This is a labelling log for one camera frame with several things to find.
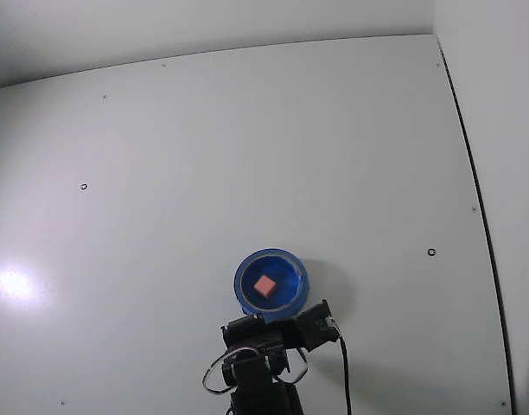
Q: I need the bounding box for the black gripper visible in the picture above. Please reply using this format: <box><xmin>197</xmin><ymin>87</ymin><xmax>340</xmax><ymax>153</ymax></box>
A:
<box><xmin>220</xmin><ymin>313</ymin><xmax>301</xmax><ymax>352</ymax></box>

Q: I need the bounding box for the orange cube block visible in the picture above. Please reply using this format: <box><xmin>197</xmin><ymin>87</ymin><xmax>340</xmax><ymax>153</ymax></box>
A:
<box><xmin>253</xmin><ymin>275</ymin><xmax>277</xmax><ymax>299</ymax></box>

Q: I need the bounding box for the blue tape roll bin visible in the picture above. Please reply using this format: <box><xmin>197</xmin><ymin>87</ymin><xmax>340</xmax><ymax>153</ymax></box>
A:
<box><xmin>233</xmin><ymin>247</ymin><xmax>311</xmax><ymax>324</ymax></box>

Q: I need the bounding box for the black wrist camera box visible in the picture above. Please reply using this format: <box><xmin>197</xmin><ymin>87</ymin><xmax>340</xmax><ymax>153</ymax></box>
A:
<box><xmin>292</xmin><ymin>298</ymin><xmax>338</xmax><ymax>352</ymax></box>

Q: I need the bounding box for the black camera cable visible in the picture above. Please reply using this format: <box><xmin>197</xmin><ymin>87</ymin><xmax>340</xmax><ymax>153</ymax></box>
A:
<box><xmin>331</xmin><ymin>319</ymin><xmax>353</xmax><ymax>415</ymax></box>

